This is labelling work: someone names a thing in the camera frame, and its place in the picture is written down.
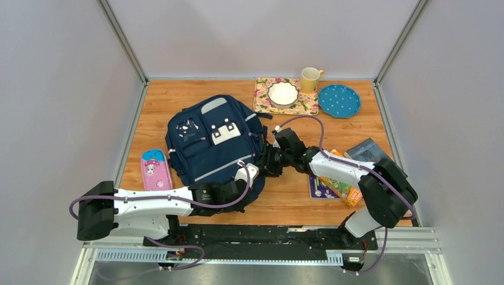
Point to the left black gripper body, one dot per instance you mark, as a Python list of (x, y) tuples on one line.
[(239, 208)]

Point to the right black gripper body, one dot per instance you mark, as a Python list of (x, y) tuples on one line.
[(275, 160)]

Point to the navy blue school backpack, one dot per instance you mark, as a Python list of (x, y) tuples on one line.
[(205, 141)]

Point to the orange treehouse children's book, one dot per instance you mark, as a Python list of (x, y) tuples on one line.
[(336, 189)]

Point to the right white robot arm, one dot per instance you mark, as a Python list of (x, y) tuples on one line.
[(387, 194)]

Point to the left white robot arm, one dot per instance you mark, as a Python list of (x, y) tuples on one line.
[(105, 210)]

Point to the purple illustrated book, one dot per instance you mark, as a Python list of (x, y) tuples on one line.
[(317, 188)]

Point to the floral placemat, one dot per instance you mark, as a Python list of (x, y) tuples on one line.
[(306, 104)]

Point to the white scalloped bowl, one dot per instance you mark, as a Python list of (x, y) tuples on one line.
[(283, 94)]

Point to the pink cartoon pencil case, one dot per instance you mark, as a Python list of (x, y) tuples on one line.
[(155, 171)]

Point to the blue polka dot plate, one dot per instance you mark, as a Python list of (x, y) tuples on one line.
[(339, 101)]

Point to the yellow mug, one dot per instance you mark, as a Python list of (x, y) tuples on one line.
[(309, 79)]

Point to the dark blue novel book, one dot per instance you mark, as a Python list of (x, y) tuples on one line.
[(367, 151)]

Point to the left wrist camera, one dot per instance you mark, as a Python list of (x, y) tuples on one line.
[(246, 172)]

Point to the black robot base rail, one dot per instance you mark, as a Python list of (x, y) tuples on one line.
[(263, 243)]

